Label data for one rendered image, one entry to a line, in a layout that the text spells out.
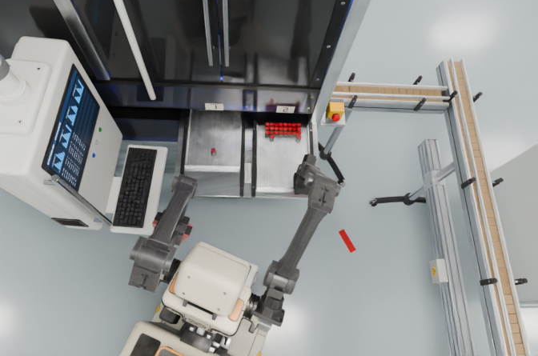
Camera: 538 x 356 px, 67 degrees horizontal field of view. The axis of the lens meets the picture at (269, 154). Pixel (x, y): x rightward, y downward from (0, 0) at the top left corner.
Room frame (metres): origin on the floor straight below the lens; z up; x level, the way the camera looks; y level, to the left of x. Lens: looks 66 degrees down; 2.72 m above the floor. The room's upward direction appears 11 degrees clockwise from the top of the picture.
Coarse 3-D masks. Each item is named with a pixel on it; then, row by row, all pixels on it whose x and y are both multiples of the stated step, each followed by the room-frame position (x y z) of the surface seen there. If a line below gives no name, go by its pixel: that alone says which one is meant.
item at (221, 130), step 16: (192, 112) 0.95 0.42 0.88; (208, 112) 0.97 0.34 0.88; (224, 112) 0.98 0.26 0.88; (240, 112) 1.00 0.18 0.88; (192, 128) 0.86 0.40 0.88; (208, 128) 0.88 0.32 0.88; (224, 128) 0.90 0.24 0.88; (240, 128) 0.90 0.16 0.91; (192, 144) 0.78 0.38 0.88; (208, 144) 0.79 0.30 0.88; (224, 144) 0.81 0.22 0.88; (240, 144) 0.81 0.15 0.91; (192, 160) 0.69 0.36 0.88; (208, 160) 0.71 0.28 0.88; (224, 160) 0.73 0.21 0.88
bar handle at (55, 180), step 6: (54, 174) 0.34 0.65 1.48; (48, 180) 0.32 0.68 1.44; (54, 180) 0.32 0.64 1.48; (60, 180) 0.32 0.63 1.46; (60, 186) 0.31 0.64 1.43; (66, 186) 0.32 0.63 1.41; (66, 192) 0.31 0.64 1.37; (72, 192) 0.32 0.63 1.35; (78, 198) 0.32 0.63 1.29; (84, 198) 0.33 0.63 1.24; (84, 204) 0.32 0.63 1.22; (90, 204) 0.33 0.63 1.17; (90, 210) 0.31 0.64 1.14; (96, 210) 0.32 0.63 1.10; (96, 216) 0.31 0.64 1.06; (102, 216) 0.32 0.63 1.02; (108, 222) 0.32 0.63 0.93
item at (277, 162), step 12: (264, 132) 0.92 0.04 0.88; (264, 144) 0.85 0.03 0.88; (276, 144) 0.86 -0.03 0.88; (288, 144) 0.88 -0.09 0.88; (300, 144) 0.89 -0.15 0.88; (264, 156) 0.79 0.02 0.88; (276, 156) 0.80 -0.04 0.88; (288, 156) 0.81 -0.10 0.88; (300, 156) 0.82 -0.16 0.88; (264, 168) 0.72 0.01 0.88; (276, 168) 0.74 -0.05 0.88; (288, 168) 0.75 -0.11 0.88; (264, 180) 0.66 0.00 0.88; (276, 180) 0.67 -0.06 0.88; (288, 180) 0.69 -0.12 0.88
